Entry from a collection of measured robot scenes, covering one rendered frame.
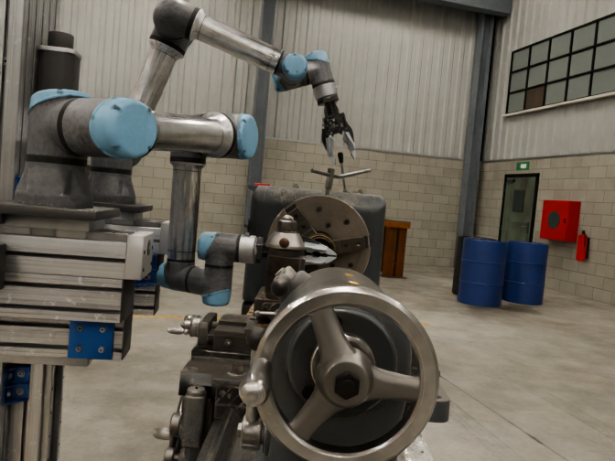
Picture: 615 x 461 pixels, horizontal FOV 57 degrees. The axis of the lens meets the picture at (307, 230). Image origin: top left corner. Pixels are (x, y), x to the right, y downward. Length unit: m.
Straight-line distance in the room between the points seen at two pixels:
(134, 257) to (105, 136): 0.25
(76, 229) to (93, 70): 10.72
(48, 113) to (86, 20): 10.84
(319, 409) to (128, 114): 0.80
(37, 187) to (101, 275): 0.21
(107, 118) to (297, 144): 10.89
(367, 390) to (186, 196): 1.17
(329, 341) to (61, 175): 0.88
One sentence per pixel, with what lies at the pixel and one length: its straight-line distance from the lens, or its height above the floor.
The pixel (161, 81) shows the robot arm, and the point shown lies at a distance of 1.90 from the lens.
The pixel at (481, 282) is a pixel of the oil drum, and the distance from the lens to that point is 8.03.
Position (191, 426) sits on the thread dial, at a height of 0.83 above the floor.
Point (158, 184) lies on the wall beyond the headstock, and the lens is 11.58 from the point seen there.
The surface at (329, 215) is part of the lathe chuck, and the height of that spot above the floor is 1.18.
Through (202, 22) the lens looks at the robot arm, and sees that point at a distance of 1.78.
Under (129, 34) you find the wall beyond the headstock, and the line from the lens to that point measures 11.97.
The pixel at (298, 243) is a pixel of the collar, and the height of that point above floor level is 1.13.
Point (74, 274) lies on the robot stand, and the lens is 1.23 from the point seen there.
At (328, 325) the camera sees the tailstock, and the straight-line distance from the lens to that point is 0.45.
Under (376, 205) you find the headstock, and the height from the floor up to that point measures 1.22.
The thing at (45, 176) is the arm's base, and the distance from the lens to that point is 1.24.
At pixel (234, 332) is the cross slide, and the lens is 1.09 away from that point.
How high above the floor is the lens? 1.22
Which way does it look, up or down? 3 degrees down
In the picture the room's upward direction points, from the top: 5 degrees clockwise
